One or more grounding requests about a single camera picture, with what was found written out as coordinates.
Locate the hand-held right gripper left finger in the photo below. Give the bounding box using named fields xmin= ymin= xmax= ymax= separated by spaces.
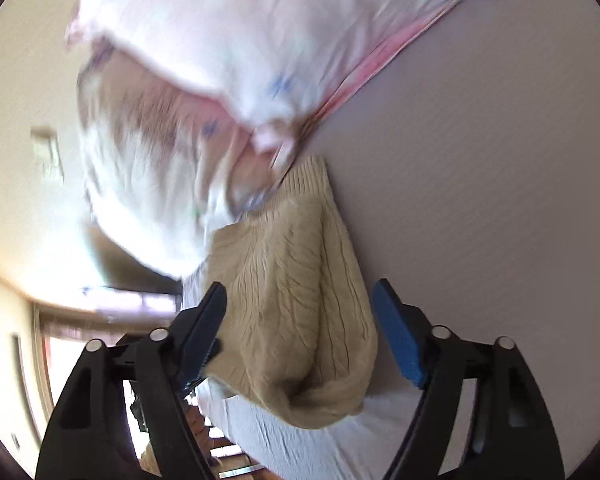
xmin=35 ymin=281 xmax=228 ymax=480

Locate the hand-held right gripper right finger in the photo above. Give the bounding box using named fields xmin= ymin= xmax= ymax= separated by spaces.
xmin=372 ymin=278 xmax=566 ymax=480

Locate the beige cable-knit sweater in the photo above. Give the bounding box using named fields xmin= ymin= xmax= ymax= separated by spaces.
xmin=198 ymin=154 xmax=379 ymax=430

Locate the white floral baby garment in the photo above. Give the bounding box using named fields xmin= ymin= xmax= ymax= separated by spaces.
xmin=64 ymin=0 xmax=523 ymax=280

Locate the window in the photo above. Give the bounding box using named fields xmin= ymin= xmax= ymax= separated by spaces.
xmin=35 ymin=285 xmax=181 ymax=441

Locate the pink floral cloth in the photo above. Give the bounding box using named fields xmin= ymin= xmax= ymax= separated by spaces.
xmin=307 ymin=0 xmax=551 ymax=126

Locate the wall switch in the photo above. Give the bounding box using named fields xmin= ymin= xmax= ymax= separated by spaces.
xmin=30 ymin=126 xmax=65 ymax=181

